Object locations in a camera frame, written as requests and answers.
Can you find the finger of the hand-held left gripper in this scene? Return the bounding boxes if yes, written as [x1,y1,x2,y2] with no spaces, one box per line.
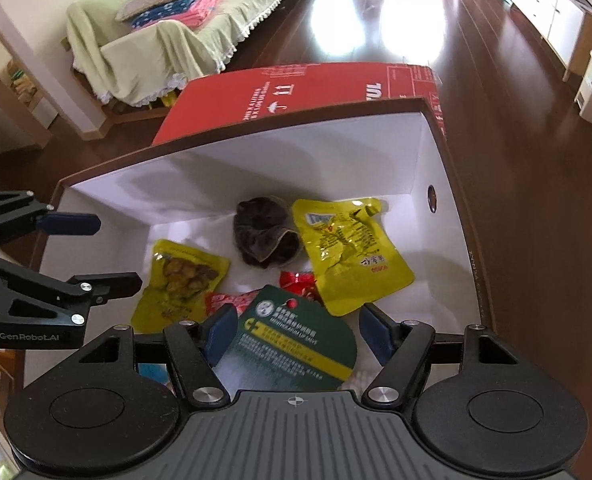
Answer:
[0,262,144,328]
[0,190,102,264]

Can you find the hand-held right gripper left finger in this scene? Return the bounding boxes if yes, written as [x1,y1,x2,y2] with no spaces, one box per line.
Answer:
[77,306,240,409]

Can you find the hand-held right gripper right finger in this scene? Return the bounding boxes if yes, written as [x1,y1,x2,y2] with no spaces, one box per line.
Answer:
[358,302,521,409]

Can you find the green blister card pack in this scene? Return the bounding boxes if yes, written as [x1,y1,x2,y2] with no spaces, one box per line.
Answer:
[221,284,359,394]

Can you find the torn yellow snack packet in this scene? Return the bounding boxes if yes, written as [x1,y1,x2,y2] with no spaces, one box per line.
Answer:
[291,197,417,317]

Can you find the dark brown snack packet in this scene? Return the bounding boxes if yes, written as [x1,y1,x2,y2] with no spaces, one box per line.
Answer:
[232,195,302,267]

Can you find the large cardboard box white inside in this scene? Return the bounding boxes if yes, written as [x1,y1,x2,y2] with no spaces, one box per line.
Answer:
[22,62,498,401]

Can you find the red snack packet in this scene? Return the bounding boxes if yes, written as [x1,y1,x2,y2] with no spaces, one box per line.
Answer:
[278,270,323,307]
[205,290,258,317]

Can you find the yellow chestnut snack packet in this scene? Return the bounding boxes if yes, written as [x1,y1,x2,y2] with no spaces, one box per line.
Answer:
[130,240,232,334]

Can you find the light blue packet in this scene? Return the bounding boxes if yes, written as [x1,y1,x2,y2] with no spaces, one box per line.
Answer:
[137,361,172,387]

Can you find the wooden side shelf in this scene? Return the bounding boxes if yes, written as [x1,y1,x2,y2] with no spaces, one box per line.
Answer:
[5,59,60,132]

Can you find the sofa with green cover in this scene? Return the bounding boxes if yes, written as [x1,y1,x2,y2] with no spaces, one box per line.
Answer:
[66,0,323,107]

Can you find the blue patterned folded blanket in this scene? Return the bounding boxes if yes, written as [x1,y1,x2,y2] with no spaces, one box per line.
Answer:
[130,0,218,29]

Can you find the pink folded blanket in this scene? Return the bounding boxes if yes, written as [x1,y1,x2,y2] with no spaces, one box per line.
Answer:
[141,0,225,32]

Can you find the white cabinet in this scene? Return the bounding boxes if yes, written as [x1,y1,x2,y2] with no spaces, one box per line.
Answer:
[507,0,592,80]

